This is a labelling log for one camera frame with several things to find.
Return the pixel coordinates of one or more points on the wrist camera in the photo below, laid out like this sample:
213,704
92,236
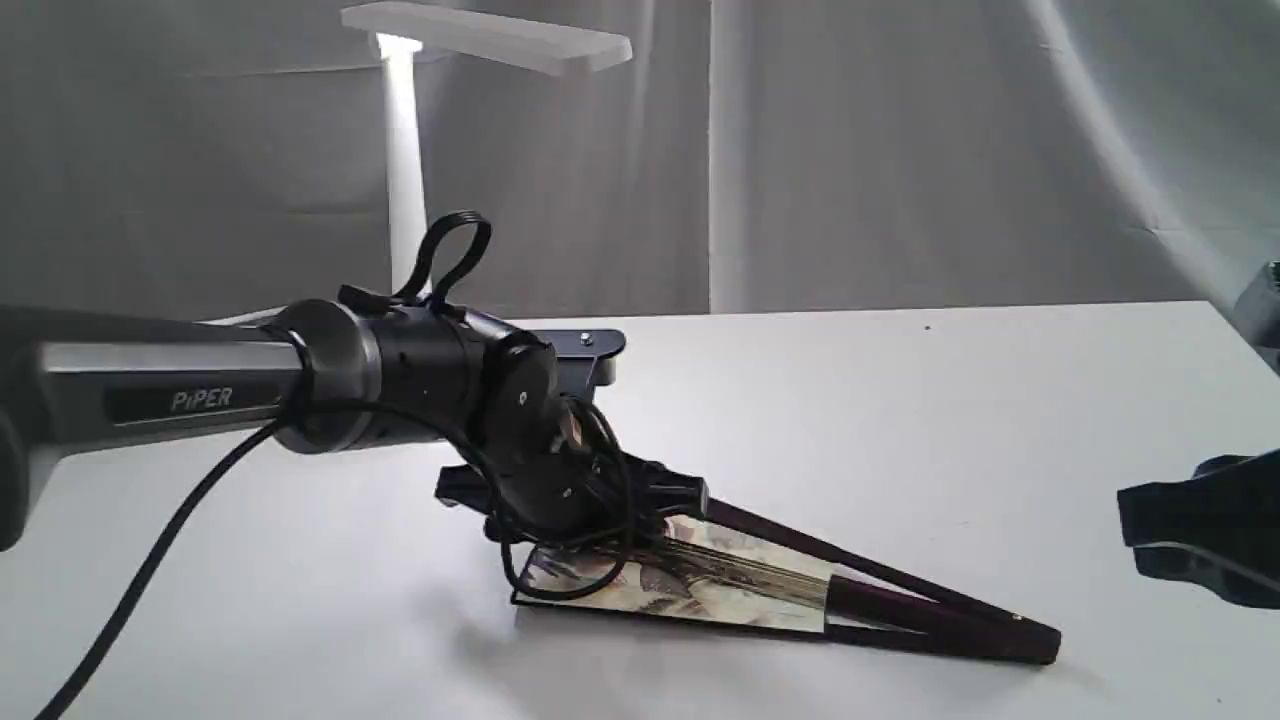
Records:
586,360
1255,314

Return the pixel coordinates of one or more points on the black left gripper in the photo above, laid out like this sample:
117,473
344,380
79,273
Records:
540,453

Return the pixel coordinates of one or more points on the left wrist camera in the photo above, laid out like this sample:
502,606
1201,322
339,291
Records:
586,360

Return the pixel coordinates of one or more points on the painted paper folding fan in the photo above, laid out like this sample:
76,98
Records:
734,569

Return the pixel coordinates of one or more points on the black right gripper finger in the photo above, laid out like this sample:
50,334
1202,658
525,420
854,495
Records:
1218,529

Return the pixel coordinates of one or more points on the white backdrop curtain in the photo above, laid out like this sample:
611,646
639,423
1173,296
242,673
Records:
202,159

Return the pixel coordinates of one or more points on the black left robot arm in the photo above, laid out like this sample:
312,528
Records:
343,377

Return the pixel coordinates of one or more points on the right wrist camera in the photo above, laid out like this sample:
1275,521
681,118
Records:
1255,314

